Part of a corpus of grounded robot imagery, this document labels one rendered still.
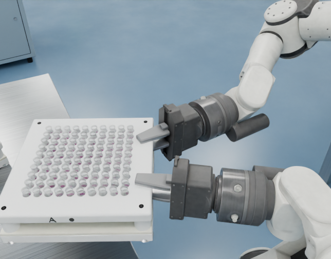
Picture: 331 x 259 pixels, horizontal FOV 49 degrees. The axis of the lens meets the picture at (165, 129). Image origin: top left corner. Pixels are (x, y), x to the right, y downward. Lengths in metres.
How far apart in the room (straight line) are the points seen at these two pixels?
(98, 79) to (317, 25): 2.20
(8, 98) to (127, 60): 2.02
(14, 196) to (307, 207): 0.45
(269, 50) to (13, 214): 0.64
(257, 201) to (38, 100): 0.80
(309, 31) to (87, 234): 0.67
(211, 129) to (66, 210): 0.32
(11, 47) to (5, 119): 2.07
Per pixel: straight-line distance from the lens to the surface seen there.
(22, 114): 1.14
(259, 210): 0.58
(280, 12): 0.93
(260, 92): 0.78
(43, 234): 0.63
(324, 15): 0.92
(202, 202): 0.59
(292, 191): 0.57
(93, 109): 2.59
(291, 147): 2.36
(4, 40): 3.15
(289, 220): 0.61
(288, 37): 0.95
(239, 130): 0.76
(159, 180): 0.60
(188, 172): 0.58
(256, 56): 0.88
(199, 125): 0.71
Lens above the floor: 1.49
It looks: 39 degrees down
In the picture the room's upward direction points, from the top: straight up
